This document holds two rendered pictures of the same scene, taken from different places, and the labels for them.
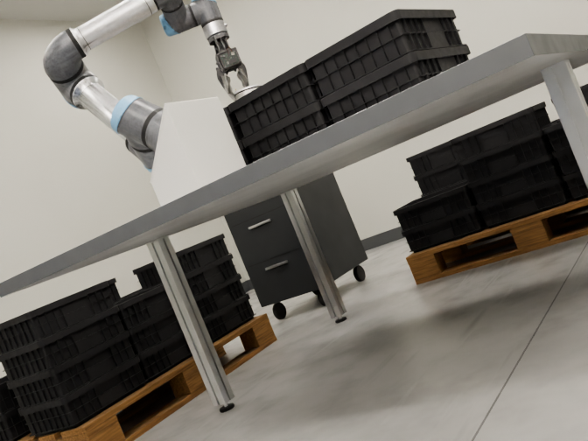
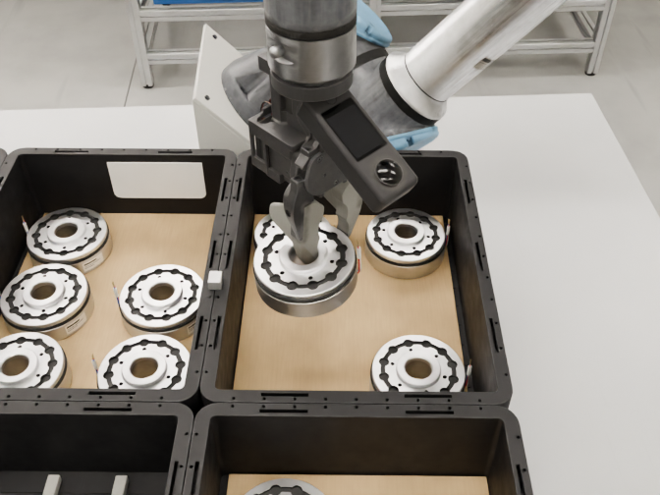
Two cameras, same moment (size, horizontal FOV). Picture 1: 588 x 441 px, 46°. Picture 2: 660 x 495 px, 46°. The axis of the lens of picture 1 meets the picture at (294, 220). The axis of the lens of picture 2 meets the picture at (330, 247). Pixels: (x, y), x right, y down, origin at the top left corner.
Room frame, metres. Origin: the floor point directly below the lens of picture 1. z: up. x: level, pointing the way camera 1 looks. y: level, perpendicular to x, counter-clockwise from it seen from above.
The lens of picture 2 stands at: (2.76, -0.33, 1.53)
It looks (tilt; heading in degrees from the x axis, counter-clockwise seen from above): 44 degrees down; 144
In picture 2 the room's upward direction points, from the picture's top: straight up
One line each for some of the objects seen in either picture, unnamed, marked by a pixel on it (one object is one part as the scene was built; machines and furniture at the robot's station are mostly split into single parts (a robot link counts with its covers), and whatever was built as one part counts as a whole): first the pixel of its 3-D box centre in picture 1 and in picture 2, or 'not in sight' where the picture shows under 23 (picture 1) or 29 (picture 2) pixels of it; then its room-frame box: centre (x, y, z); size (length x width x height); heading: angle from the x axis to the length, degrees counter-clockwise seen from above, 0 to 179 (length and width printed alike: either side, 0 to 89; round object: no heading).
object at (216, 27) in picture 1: (216, 31); (308, 45); (2.28, 0.00, 1.21); 0.08 x 0.08 x 0.05
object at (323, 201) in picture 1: (294, 230); not in sight; (4.12, 0.02, 0.45); 0.62 x 0.45 x 0.90; 147
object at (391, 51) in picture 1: (389, 56); not in sight; (1.91, -0.42, 0.87); 0.40 x 0.30 x 0.11; 143
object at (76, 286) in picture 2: not in sight; (44, 295); (2.05, -0.23, 0.86); 0.10 x 0.10 x 0.01
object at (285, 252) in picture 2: not in sight; (303, 255); (2.30, -0.03, 1.00); 0.05 x 0.05 x 0.01
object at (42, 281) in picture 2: not in sight; (43, 292); (2.05, -0.23, 0.86); 0.05 x 0.05 x 0.01
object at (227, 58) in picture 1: (225, 53); (307, 121); (2.27, 0.00, 1.13); 0.09 x 0.08 x 0.12; 8
